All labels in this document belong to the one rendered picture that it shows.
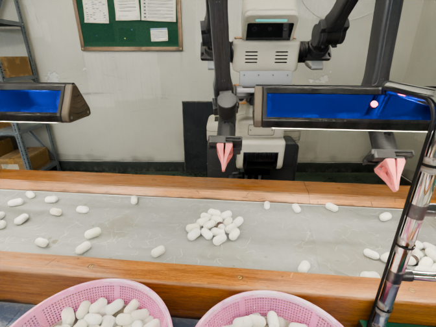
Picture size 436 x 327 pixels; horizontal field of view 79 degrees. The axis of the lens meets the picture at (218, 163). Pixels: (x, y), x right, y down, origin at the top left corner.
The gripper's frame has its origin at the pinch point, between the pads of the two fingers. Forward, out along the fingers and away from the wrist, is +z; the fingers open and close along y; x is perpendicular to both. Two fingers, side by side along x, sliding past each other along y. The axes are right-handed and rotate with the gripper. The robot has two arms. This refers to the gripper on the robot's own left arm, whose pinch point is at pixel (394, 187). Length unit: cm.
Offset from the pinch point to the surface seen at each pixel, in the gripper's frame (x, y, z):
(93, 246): -1, -72, 19
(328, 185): 18.9, -9.3, -8.3
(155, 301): -12, -52, 29
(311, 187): 17.9, -15.1, -7.1
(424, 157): -31.3, -14.0, 9.5
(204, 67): 108, -77, -163
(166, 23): 78, -108, -183
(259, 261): -1.1, -33.1, 19.5
